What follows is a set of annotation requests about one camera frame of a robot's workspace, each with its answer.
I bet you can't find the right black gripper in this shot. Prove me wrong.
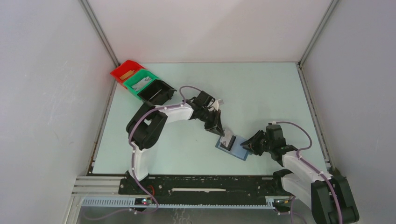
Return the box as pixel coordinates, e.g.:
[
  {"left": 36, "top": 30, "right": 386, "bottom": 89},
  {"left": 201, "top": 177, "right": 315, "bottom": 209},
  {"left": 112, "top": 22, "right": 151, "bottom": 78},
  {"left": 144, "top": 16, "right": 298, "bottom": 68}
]
[{"left": 241, "top": 129, "right": 274, "bottom": 156}]

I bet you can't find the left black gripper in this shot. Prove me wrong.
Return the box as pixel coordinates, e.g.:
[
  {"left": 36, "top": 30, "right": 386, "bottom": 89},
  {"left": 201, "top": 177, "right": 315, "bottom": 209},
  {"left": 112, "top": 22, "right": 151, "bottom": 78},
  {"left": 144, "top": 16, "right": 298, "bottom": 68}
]
[{"left": 198, "top": 107, "right": 224, "bottom": 137}]

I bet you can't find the grey credit card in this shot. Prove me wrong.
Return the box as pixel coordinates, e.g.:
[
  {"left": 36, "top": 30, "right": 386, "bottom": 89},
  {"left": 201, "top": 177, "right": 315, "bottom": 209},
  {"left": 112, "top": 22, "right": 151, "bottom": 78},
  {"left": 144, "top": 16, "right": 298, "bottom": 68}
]
[{"left": 220, "top": 128, "right": 235, "bottom": 142}]

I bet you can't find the black credit card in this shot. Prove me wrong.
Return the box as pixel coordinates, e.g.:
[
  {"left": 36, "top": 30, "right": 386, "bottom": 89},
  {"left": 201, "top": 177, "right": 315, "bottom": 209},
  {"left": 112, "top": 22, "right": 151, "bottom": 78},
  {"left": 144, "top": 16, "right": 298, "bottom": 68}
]
[{"left": 219, "top": 136, "right": 236, "bottom": 151}]

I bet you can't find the blue card holder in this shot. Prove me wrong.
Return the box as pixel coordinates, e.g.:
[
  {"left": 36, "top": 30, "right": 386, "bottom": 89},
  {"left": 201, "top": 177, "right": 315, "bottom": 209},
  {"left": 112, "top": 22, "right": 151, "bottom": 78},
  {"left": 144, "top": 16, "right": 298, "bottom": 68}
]
[{"left": 215, "top": 136, "right": 251, "bottom": 161}]

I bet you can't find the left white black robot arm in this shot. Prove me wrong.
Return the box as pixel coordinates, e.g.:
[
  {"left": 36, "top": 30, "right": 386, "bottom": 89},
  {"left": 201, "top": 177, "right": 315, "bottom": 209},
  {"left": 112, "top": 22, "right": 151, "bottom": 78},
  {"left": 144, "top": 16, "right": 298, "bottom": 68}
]
[{"left": 126, "top": 91, "right": 225, "bottom": 194}]

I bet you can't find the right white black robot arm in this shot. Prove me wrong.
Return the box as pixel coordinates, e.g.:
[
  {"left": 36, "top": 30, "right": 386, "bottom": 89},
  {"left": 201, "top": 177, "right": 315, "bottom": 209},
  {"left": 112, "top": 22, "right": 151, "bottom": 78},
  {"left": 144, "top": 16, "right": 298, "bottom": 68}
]
[{"left": 240, "top": 122, "right": 360, "bottom": 224}]

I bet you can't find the grey card in green bin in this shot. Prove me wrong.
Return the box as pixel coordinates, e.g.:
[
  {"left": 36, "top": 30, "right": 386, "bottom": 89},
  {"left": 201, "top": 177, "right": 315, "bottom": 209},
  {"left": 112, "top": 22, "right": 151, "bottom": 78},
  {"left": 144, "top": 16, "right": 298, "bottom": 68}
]
[{"left": 132, "top": 77, "right": 152, "bottom": 92}]

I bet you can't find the orange card in red bin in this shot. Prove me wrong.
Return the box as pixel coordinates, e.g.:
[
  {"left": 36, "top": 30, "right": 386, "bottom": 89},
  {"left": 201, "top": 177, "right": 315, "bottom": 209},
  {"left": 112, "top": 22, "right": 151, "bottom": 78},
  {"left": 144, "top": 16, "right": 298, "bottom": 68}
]
[{"left": 120, "top": 70, "right": 135, "bottom": 80}]

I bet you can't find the black plastic bin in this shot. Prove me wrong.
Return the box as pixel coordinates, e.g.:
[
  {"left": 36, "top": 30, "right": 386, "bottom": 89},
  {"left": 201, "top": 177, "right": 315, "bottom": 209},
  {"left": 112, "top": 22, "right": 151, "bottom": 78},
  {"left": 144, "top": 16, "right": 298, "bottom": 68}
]
[{"left": 137, "top": 79, "right": 176, "bottom": 105}]

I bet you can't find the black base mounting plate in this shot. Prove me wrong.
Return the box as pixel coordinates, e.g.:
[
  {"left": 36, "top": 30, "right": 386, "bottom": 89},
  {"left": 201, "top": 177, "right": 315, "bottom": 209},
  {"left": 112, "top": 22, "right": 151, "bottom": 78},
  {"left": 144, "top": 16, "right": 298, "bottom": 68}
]
[{"left": 118, "top": 173, "right": 291, "bottom": 205}]

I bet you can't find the green plastic bin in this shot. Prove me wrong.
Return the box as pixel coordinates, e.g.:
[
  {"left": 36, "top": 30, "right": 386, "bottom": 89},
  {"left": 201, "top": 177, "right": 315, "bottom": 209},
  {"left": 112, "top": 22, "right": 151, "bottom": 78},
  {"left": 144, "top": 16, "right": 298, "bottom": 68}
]
[{"left": 123, "top": 69, "right": 159, "bottom": 100}]

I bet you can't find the red plastic bin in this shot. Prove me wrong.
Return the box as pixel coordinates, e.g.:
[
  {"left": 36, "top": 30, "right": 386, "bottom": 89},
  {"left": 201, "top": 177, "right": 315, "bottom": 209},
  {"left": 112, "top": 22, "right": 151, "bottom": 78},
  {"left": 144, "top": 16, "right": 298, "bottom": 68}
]
[{"left": 110, "top": 60, "right": 145, "bottom": 89}]

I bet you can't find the grey slotted cable duct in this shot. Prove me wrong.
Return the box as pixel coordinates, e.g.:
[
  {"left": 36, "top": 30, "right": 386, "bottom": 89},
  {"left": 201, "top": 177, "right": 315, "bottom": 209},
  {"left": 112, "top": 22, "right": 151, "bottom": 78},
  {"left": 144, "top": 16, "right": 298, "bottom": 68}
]
[{"left": 81, "top": 196, "right": 275, "bottom": 209}]

